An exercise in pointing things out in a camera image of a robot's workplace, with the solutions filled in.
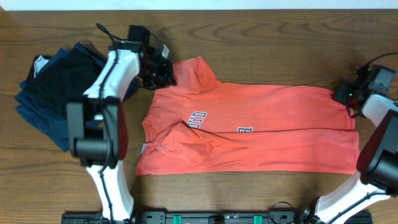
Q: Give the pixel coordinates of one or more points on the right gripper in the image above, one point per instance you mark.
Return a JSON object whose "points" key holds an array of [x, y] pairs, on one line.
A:
{"points": [[340, 96]]}

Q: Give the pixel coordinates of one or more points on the navy folded garment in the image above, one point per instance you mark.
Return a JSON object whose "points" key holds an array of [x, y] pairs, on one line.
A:
{"points": [[42, 118]]}

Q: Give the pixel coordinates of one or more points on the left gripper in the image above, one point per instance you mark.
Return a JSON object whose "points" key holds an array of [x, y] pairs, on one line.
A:
{"points": [[166, 73]]}

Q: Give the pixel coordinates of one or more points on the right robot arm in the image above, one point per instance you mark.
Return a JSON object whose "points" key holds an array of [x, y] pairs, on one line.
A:
{"points": [[375, 178]]}

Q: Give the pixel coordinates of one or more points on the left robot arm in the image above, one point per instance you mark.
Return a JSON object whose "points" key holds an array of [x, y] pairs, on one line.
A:
{"points": [[96, 123]]}

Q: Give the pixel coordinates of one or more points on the red printed t-shirt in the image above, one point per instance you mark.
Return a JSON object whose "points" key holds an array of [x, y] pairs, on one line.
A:
{"points": [[202, 124]]}

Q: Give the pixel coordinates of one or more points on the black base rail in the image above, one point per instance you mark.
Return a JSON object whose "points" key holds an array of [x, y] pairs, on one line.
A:
{"points": [[157, 217]]}

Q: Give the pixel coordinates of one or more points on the black garment with white label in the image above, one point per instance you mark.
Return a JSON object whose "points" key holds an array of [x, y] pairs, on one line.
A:
{"points": [[38, 63]]}

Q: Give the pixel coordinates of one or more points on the black folded garment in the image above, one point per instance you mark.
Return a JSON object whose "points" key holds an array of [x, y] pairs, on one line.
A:
{"points": [[65, 79]]}

